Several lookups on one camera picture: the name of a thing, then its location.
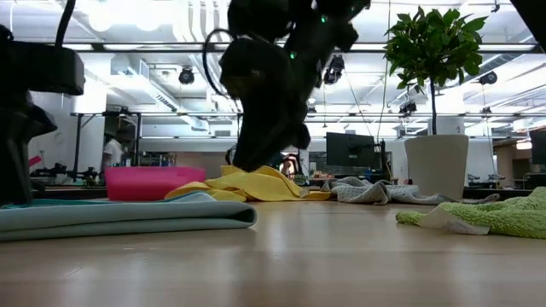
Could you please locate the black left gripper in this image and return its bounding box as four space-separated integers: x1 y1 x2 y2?
0 95 59 206

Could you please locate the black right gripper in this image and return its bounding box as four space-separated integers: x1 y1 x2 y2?
218 35 317 173

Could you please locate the yellow microfiber towel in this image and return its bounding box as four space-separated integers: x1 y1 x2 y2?
165 165 332 203

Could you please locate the light blue microfiber towel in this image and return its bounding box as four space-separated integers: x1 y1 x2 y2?
0 190 258 243

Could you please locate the grey microfiber towel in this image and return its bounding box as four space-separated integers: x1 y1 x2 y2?
320 175 501 206

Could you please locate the green microfiber towel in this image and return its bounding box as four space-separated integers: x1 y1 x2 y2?
394 185 546 240

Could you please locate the black computer monitor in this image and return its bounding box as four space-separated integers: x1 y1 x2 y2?
325 131 377 169
528 129 546 165

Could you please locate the black metal rack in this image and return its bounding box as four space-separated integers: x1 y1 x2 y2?
70 109 142 178

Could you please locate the pink plastic bin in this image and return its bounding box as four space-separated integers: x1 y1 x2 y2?
103 165 207 202

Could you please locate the green potted tree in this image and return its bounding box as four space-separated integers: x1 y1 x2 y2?
382 6 488 200

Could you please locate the black overhead crossbar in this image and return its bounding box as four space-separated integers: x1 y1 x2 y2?
63 42 546 54

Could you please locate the white paper tag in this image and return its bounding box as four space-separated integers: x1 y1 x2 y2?
415 206 491 236

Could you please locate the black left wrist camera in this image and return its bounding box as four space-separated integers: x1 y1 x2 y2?
0 43 87 97

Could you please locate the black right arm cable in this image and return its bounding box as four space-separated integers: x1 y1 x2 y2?
201 26 241 104

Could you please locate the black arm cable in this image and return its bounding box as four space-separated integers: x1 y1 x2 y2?
55 0 78 49
201 26 241 104

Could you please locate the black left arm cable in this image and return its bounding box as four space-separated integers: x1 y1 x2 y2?
55 0 78 49

